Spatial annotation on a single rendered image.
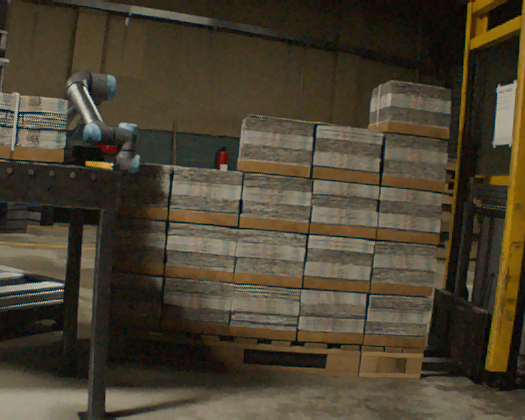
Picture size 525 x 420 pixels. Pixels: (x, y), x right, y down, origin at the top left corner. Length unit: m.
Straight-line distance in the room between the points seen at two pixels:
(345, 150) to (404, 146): 0.26
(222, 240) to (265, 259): 0.19
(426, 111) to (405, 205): 0.42
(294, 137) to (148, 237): 0.73
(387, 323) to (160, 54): 7.38
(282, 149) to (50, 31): 6.99
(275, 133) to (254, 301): 0.70
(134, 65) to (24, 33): 1.58
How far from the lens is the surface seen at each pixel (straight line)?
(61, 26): 9.72
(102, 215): 2.18
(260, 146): 2.97
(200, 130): 10.10
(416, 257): 3.11
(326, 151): 3.01
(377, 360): 3.16
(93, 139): 2.74
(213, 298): 3.01
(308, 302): 3.04
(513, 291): 3.10
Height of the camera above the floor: 0.83
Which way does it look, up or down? 3 degrees down
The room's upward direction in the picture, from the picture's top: 6 degrees clockwise
